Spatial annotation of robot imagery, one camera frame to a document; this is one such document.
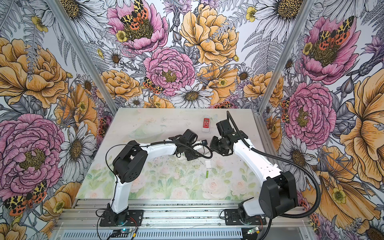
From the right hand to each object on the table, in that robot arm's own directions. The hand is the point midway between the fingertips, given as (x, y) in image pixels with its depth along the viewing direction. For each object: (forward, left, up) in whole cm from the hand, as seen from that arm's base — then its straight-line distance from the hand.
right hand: (211, 152), depth 82 cm
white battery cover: (0, +1, -15) cm, 15 cm away
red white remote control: (+31, +1, -12) cm, 33 cm away
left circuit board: (-32, +42, -14) cm, 55 cm away
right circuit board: (-34, -17, -15) cm, 41 cm away
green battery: (-6, +2, -15) cm, 16 cm away
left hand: (+10, +12, -12) cm, 19 cm away
